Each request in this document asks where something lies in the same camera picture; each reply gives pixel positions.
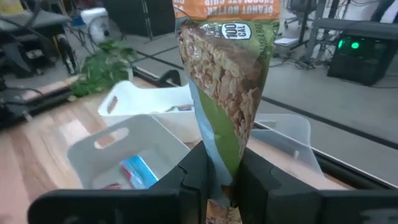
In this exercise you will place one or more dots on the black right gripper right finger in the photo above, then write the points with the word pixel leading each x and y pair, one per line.
pixel 295 205

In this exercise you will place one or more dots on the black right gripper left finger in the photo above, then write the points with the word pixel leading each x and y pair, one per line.
pixel 124 208

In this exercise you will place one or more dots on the red blue granola bar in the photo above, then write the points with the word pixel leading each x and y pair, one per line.
pixel 112 186

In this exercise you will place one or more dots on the blue pink granola bar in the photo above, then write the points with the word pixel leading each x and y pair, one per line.
pixel 140 171

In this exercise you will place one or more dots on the blue purple granola bar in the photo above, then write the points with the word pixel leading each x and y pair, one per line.
pixel 183 108

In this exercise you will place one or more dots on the green light-blue granola bar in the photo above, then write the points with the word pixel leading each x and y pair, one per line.
pixel 230 77

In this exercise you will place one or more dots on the grey plastic bin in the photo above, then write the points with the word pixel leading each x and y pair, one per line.
pixel 93 161

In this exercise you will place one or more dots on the clear plastic bin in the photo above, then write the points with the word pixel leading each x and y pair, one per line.
pixel 289 146

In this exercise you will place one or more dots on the white plastic bin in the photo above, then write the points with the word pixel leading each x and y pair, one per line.
pixel 140 99

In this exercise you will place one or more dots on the potted plant white pot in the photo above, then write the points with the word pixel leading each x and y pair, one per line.
pixel 102 68

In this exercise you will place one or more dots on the black computer tower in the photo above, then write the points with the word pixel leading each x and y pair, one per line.
pixel 360 62

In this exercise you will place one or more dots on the white floor fan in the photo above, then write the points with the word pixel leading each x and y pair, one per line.
pixel 96 25

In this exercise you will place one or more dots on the black cabinet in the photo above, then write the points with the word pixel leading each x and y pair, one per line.
pixel 136 15

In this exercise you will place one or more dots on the black curved bracket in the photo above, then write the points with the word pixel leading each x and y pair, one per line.
pixel 169 77

